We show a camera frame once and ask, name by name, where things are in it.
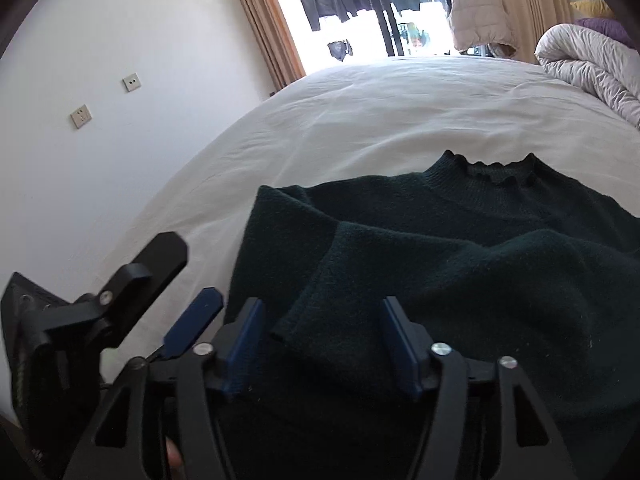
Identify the purple pillow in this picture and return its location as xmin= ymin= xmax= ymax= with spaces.
xmin=575 ymin=17 xmax=637 ymax=51

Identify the tan curtain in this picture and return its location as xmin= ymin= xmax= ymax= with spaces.
xmin=222 ymin=0 xmax=307 ymax=92
xmin=480 ymin=0 xmax=576 ymax=63

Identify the beige puffer jacket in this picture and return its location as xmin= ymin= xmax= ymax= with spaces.
xmin=444 ymin=0 xmax=518 ymax=58

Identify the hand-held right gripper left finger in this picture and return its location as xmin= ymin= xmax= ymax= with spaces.
xmin=62 ymin=298 xmax=266 ymax=480

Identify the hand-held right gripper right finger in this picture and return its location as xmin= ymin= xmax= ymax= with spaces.
xmin=378 ymin=297 xmax=576 ymax=480

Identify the dark green towel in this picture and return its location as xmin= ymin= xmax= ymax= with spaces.
xmin=224 ymin=151 xmax=640 ymax=480

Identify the bed with white sheet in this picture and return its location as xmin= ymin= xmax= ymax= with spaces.
xmin=95 ymin=56 xmax=640 ymax=411

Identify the black door frame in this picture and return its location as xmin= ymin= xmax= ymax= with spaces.
xmin=357 ymin=0 xmax=407 ymax=57

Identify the grey folded duvet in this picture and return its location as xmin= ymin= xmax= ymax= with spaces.
xmin=534 ymin=24 xmax=640 ymax=128

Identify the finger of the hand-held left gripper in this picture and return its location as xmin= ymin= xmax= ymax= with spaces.
xmin=150 ymin=287 xmax=223 ymax=361
xmin=75 ymin=231 xmax=189 ymax=351

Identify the yellow pillow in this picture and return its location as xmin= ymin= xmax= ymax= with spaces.
xmin=570 ymin=0 xmax=614 ymax=17

